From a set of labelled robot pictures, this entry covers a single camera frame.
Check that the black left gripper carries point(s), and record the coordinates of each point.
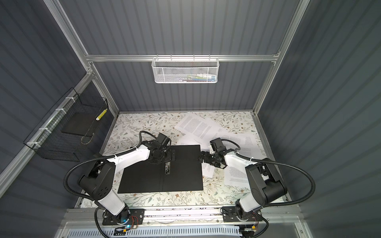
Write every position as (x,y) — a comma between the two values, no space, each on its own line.
(169,158)

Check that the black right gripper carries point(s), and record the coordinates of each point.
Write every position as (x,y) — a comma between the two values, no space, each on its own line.
(207,159)

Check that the red folder black inside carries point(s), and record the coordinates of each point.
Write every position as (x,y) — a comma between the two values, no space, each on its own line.
(184,173)

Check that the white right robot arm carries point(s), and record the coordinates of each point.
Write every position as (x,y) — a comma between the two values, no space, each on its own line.
(265,182)

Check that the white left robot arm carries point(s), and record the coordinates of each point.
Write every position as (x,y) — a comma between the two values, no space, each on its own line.
(98,182)

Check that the printed paper sheet back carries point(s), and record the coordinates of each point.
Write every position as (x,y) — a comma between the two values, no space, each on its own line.
(198,128)

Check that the floral patterned table mat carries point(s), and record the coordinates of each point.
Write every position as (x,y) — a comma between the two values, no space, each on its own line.
(125,134)

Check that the yellow green marker pen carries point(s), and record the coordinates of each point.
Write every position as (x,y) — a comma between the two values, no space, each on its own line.
(100,116)

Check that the pens in white basket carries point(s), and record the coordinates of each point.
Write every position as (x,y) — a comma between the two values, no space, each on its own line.
(204,77)

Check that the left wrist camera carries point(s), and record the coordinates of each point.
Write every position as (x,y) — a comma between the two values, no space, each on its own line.
(163,141)

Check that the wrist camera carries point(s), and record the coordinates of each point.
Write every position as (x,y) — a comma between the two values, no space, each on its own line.
(163,141)
(217,146)

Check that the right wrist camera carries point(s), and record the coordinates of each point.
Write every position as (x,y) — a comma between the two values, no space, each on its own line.
(217,146)

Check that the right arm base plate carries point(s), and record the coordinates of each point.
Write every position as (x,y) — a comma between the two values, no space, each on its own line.
(231,214)

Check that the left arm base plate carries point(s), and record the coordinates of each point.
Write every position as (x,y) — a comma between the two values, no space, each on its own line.
(126,217)

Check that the white ventilated front rail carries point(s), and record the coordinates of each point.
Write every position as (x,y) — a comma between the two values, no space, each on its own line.
(174,232)

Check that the white wire mesh basket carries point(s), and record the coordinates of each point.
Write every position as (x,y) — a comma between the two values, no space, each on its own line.
(167,71)

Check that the black wire basket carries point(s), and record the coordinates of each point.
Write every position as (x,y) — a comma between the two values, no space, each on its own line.
(71,133)

